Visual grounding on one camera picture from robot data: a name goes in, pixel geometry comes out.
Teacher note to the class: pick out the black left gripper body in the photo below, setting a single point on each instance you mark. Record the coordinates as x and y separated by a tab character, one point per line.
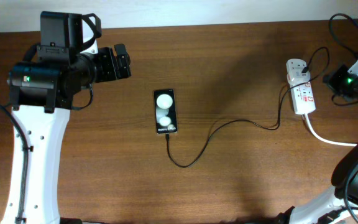
105	69

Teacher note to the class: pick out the white USB charger plug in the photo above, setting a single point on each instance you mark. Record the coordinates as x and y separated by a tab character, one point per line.
296	77

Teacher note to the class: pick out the black Samsung Galaxy smartphone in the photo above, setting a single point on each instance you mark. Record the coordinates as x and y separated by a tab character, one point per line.
165	111

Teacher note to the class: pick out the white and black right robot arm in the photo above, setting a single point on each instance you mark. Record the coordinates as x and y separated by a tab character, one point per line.
340	200

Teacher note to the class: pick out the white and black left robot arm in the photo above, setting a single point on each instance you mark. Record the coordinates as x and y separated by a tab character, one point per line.
42	87

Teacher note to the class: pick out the white power strip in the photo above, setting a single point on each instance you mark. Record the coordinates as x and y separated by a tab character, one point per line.
301	94

